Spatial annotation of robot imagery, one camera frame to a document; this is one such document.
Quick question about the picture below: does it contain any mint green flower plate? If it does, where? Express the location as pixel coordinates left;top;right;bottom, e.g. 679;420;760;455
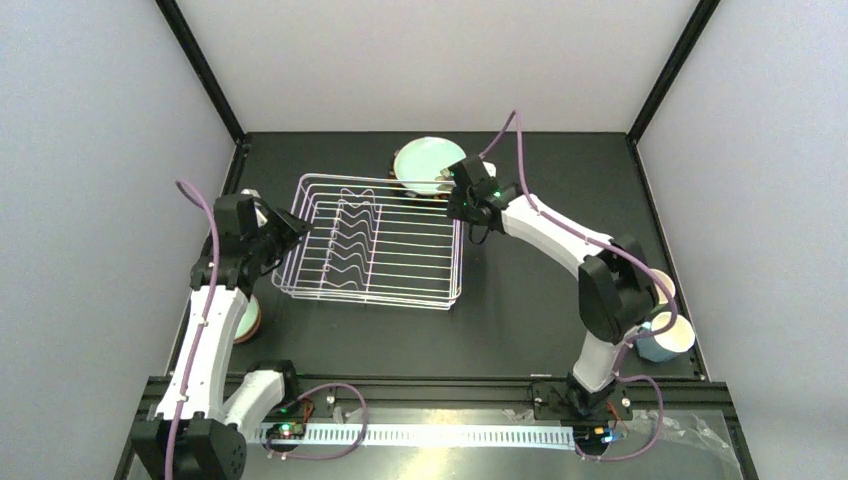
393;136;466;196

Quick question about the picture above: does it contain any white wire dish rack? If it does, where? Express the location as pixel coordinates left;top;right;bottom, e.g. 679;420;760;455
272;173;464;310

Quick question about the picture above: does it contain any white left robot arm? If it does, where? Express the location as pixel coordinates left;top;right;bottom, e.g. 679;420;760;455
130;189;312;479

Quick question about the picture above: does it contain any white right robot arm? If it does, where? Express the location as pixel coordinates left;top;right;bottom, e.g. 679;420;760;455
439;157;659;408

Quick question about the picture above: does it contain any mint green brown bowl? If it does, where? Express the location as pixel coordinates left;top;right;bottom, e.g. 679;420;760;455
233;295;262;345

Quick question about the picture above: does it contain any green ceramic mug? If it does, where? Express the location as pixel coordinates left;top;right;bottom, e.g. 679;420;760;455
651;268;677;307

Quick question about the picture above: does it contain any blue ceramic mug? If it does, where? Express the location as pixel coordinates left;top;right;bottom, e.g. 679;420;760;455
636;315;696;363

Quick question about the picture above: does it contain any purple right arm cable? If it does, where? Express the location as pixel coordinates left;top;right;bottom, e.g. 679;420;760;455
478;109;680;463

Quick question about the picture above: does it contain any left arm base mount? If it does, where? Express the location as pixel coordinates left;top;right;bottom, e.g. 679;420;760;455
261;384;345;461

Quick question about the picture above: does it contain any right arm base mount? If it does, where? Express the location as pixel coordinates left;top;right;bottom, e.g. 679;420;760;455
528;376;633;457

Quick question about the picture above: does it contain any black left frame post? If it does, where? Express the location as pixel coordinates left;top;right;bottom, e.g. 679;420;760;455
155;0;245;144

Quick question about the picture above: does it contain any black frame post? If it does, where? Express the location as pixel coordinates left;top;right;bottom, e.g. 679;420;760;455
627;0;721;145
155;0;245;144

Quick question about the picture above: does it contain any white slotted cable duct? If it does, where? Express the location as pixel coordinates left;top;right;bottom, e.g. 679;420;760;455
248;423;575;451

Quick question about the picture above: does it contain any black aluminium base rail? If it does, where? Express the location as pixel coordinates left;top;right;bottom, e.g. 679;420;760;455
114;372;759;479

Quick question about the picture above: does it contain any black right frame post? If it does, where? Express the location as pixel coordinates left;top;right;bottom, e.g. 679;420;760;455
627;0;721;145

